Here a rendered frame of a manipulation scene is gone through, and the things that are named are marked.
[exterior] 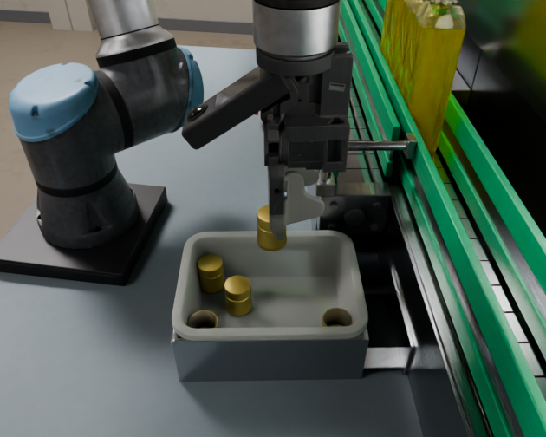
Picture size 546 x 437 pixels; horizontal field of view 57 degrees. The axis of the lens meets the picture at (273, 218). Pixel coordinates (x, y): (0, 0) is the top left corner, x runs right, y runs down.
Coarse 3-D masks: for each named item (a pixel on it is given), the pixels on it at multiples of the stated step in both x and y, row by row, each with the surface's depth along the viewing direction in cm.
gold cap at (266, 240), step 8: (264, 208) 58; (264, 216) 57; (264, 224) 57; (264, 232) 58; (264, 240) 58; (272, 240) 58; (280, 240) 59; (264, 248) 59; (272, 248) 59; (280, 248) 59
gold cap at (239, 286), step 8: (232, 280) 65; (240, 280) 65; (248, 280) 65; (224, 288) 64; (232, 288) 64; (240, 288) 64; (248, 288) 64; (232, 296) 64; (240, 296) 64; (248, 296) 64; (232, 304) 65; (240, 304) 65; (248, 304) 65; (232, 312) 66; (240, 312) 66; (248, 312) 66
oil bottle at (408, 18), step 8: (408, 0) 71; (416, 0) 68; (424, 0) 68; (408, 8) 71; (416, 8) 68; (408, 16) 71; (408, 24) 71; (400, 32) 75; (408, 32) 71; (400, 40) 75; (408, 40) 71; (400, 48) 75; (408, 48) 72; (400, 56) 75; (400, 64) 75; (400, 72) 75; (400, 80) 75; (400, 88) 76
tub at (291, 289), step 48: (192, 240) 67; (240, 240) 68; (288, 240) 68; (336, 240) 68; (192, 288) 64; (288, 288) 70; (336, 288) 70; (192, 336) 55; (240, 336) 55; (288, 336) 55; (336, 336) 56
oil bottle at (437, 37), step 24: (432, 0) 64; (432, 24) 64; (456, 24) 64; (432, 48) 66; (456, 48) 66; (408, 72) 71; (432, 72) 68; (408, 96) 71; (432, 96) 70; (432, 120) 72; (432, 144) 75
